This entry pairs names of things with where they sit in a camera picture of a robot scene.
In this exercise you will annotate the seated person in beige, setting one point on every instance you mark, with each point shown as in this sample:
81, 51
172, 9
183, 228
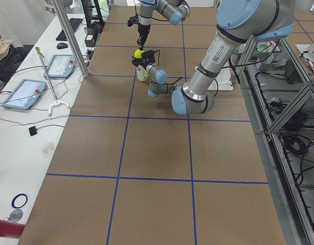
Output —
11, 58

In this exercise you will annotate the white tennis ball can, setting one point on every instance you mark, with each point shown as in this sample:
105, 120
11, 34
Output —
142, 76

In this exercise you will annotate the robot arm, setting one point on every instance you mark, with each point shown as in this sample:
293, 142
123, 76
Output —
236, 22
172, 11

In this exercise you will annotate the red cylinder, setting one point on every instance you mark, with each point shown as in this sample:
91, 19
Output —
10, 229

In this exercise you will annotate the small black square device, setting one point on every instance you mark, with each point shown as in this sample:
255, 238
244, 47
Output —
32, 130

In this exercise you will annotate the white reacher grabber stick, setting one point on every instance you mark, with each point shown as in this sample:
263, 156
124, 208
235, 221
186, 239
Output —
56, 102

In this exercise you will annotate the black box with label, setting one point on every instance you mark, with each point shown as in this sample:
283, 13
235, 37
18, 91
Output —
91, 37

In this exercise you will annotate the near blue teach pendant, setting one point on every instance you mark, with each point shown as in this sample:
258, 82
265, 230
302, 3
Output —
25, 95

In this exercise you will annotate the blue teach pendant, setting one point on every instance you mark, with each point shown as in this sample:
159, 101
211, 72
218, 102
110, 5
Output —
25, 95
61, 66

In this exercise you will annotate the black computer mouse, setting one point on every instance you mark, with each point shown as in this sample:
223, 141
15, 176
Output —
61, 45

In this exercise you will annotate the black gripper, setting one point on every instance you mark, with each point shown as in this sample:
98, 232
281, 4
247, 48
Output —
139, 62
142, 31

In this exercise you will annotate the round metal disc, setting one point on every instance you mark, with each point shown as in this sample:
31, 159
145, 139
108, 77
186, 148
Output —
15, 216

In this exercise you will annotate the yellow Wilson tennis ball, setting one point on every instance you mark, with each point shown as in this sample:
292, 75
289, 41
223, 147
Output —
138, 54

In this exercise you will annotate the far blue teach pendant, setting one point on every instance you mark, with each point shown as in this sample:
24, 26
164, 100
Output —
61, 66

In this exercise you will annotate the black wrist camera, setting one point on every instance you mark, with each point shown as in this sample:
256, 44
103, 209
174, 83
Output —
148, 57
133, 20

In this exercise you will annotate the black computer monitor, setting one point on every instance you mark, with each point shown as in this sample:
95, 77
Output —
90, 12

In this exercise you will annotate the aluminium frame post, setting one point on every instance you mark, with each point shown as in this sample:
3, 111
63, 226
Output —
66, 27

